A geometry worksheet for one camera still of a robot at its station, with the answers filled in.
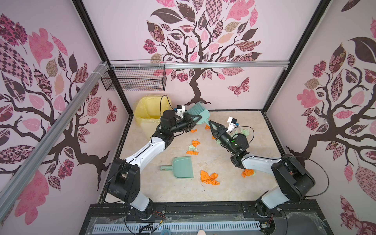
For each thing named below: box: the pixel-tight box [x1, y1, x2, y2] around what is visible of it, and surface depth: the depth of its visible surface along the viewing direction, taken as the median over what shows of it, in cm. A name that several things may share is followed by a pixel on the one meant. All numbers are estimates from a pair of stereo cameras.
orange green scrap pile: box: [186, 140, 201, 156], surface depth 99 cm
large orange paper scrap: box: [200, 169, 220, 186], surface depth 87 cm
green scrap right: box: [240, 128, 250, 139], surface depth 108 cm
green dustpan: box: [159, 156, 194, 179], surface depth 91 cm
